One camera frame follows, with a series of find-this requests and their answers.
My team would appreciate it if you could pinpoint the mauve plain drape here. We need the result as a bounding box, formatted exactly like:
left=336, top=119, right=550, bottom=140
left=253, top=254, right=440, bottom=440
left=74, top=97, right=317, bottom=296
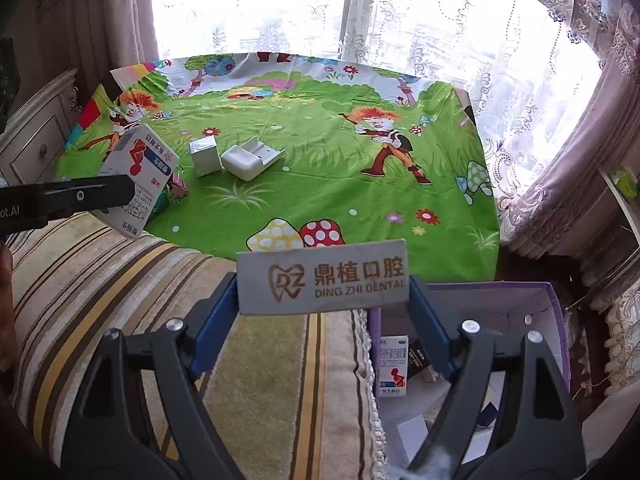
left=27, top=0, right=162, bottom=92

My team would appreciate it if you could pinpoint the white shelf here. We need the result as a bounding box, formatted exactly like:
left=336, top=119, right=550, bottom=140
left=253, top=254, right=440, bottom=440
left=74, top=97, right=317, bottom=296
left=597, top=166, right=640, bottom=223

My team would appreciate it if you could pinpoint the cartoon printed green blanket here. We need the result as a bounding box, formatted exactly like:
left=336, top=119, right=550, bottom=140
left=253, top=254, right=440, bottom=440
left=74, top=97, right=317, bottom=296
left=52, top=51, right=502, bottom=284

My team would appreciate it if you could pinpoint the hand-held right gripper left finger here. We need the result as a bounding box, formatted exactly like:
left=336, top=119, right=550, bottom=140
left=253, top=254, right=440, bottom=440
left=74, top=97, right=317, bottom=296
left=60, top=272, right=246, bottom=480

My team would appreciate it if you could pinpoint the dark small box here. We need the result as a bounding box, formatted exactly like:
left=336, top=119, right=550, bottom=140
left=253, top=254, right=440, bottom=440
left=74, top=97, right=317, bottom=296
left=407, top=339, right=437, bottom=382

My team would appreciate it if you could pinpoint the white medicine box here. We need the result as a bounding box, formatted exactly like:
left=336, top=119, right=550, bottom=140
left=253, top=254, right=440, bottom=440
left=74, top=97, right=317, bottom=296
left=97, top=123, right=181, bottom=234
left=377, top=335, right=410, bottom=399

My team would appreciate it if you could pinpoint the mauve patterned drape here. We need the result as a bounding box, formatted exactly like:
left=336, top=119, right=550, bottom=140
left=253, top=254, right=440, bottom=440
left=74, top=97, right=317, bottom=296
left=497, top=0, right=640, bottom=266

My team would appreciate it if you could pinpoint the cream nightstand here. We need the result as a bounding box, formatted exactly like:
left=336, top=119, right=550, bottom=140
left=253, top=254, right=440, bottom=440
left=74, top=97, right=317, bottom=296
left=0, top=67, right=82, bottom=189

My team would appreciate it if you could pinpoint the purple cardboard box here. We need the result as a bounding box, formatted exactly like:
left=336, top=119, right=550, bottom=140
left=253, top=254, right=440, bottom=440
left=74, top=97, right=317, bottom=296
left=366, top=281, right=572, bottom=480

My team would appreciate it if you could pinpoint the white lace curtain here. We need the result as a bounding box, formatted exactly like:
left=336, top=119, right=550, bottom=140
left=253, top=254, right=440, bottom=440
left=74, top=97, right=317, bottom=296
left=149, top=0, right=618, bottom=201

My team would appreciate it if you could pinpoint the grey box with orange logo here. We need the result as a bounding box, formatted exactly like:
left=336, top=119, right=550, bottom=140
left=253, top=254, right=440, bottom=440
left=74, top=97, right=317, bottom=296
left=235, top=238, right=410, bottom=317

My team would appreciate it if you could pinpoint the green small package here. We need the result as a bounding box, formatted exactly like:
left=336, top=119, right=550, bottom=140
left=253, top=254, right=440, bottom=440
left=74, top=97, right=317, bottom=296
left=612, top=166, right=640, bottom=199

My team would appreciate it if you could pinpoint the white open box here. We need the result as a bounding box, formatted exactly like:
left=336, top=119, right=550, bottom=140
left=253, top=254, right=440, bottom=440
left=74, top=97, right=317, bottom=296
left=221, top=138, right=284, bottom=181

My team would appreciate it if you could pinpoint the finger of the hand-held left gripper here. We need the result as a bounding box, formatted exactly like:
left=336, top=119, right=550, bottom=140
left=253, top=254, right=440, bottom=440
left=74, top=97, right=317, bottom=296
left=44, top=174, right=137, bottom=217

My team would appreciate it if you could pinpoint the pink binder clip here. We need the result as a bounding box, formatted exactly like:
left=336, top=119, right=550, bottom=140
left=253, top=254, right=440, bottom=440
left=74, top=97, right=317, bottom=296
left=167, top=170, right=190, bottom=202

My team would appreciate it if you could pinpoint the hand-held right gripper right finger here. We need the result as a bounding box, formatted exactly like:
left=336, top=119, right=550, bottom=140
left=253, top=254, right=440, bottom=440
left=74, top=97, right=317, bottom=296
left=407, top=275, right=587, bottom=480

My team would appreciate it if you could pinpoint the flat white box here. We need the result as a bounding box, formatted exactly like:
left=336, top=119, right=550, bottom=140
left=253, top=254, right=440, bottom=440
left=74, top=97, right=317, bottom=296
left=397, top=414, right=432, bottom=462

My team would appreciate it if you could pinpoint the grey cube box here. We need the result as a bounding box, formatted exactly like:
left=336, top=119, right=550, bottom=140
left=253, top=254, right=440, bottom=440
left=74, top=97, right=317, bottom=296
left=189, top=135, right=223, bottom=177

